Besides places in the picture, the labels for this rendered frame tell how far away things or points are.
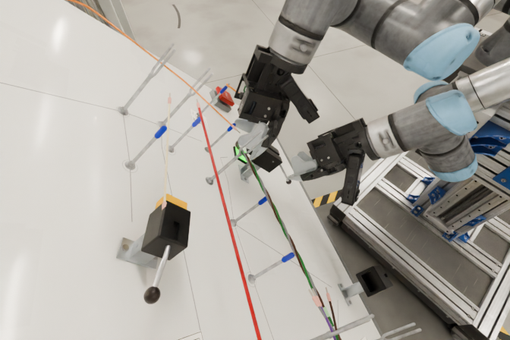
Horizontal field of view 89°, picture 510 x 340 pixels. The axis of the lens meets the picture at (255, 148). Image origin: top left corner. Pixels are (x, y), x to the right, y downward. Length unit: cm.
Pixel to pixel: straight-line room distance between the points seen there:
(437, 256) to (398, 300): 31
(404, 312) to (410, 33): 154
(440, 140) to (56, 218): 54
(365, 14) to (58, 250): 47
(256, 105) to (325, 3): 18
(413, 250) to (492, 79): 115
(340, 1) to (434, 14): 12
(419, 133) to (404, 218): 123
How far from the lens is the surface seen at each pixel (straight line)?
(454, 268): 173
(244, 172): 58
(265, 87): 45
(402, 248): 162
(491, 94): 66
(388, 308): 175
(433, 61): 42
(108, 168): 38
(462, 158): 59
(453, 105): 51
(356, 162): 55
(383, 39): 44
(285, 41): 41
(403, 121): 51
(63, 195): 34
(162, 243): 28
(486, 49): 101
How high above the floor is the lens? 159
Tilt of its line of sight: 53 degrees down
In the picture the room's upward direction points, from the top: straight up
